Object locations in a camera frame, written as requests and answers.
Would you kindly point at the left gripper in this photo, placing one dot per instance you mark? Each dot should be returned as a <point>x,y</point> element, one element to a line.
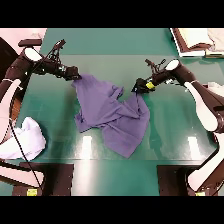
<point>72,72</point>

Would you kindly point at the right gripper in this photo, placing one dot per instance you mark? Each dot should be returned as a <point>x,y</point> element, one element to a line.
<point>141,86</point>

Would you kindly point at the purple T-shirt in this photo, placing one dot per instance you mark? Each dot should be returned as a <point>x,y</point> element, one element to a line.
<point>106,113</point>

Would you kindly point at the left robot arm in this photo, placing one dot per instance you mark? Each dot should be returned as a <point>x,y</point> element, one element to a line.
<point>20,68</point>

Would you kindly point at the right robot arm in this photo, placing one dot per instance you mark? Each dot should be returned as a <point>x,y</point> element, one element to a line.
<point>203,100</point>

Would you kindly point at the white garment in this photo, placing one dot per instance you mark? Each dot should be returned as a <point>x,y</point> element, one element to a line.
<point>28,140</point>
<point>196,36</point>

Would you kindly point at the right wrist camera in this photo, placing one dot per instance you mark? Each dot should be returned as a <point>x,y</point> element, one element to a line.
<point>154,66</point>

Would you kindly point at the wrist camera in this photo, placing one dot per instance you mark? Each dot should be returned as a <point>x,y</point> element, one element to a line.
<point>154,66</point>
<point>60,44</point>

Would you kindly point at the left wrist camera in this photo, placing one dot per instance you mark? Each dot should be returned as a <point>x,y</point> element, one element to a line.
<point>60,44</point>

